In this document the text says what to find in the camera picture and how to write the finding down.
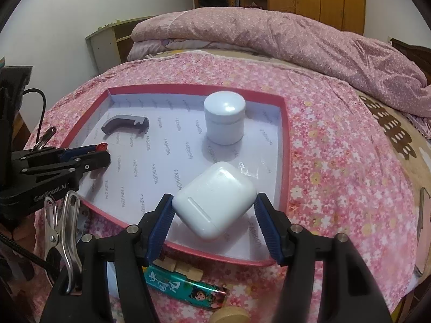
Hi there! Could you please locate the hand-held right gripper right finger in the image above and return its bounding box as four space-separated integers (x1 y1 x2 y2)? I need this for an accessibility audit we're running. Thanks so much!
254 192 393 323

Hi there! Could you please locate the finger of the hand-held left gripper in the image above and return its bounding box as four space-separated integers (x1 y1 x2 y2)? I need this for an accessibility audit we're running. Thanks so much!
12 144 103 169
20 151 112 184

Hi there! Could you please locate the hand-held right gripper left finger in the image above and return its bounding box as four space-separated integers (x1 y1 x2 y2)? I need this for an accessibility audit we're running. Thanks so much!
40 193 176 323

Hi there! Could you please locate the notched wooden block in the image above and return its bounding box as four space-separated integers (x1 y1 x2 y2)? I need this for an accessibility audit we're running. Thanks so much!
175 262 203 281
158 257 177 272

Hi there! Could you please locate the shallow red cardboard box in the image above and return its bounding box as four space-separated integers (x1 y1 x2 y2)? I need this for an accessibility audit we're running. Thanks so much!
65 86 292 268

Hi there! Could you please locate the white earbud case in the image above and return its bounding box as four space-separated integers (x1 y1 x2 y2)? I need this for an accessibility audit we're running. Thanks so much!
172 161 258 241

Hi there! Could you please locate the green printed lighter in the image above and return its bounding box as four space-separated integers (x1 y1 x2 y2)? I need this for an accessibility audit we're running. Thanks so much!
145 264 230 310

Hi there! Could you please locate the round wooden lid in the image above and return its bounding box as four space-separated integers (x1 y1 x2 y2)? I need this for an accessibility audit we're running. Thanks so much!
210 306 251 323

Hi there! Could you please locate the small silver spring clamp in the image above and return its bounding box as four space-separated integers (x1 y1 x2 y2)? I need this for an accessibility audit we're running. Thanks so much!
32 126 57 151

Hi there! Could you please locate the curved grey-blue plastic piece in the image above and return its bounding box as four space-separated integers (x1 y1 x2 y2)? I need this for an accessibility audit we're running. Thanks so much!
101 114 150 137

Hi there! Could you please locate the large silver spring clamp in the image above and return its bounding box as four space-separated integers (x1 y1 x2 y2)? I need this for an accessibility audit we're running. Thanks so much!
44 190 83 295

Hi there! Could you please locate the pink floral blanket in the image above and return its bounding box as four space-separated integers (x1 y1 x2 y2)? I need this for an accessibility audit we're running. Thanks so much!
25 49 418 323

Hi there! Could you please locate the pale green shelf unit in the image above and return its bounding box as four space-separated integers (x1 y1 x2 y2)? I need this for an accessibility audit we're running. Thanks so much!
85 16 154 75

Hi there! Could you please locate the white round jar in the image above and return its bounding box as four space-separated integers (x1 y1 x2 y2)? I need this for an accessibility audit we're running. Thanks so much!
204 91 246 145

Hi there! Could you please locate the phone in pink case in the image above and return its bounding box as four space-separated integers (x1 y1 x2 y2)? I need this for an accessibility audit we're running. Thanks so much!
415 187 431 276

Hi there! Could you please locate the pink dotted quilt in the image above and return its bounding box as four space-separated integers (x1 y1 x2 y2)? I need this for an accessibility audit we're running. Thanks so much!
128 7 428 118

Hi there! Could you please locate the dark wooden headboard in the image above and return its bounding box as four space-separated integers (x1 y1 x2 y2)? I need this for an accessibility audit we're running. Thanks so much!
391 38 431 86

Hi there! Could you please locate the thin black cable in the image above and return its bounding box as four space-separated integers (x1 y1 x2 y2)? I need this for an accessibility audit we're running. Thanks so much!
20 88 48 149

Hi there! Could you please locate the black braided cable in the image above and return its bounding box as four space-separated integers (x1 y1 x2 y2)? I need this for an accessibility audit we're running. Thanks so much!
0 230 58 273

